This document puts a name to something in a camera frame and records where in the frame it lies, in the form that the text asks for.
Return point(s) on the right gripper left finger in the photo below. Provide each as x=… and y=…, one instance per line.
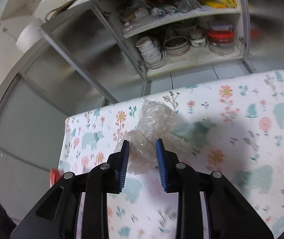
x=77, y=197

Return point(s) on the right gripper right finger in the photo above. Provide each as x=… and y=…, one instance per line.
x=229, y=215

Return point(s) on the clear bubble wrap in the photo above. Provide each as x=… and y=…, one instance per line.
x=156, y=121

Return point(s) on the white kitchen cabinet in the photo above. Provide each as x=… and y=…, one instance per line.
x=87, y=55

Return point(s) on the red white paper box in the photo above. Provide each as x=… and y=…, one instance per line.
x=55, y=175

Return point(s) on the floral bear tablecloth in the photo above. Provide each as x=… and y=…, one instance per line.
x=235, y=126

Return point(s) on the stack of white bowls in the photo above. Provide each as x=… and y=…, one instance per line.
x=153, y=55

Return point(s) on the red lidded containers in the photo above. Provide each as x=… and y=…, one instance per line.
x=220, y=37

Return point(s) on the stack of patterned plates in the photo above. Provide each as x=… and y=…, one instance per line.
x=176, y=46

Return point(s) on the white patterned pot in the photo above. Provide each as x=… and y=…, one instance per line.
x=197, y=39

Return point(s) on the white rice cooker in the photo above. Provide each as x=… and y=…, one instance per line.
x=29, y=36

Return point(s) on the yellow packets on shelf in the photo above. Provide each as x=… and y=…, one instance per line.
x=220, y=4

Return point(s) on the grey plastic bag on shelf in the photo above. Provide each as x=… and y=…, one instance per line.
x=184, y=6

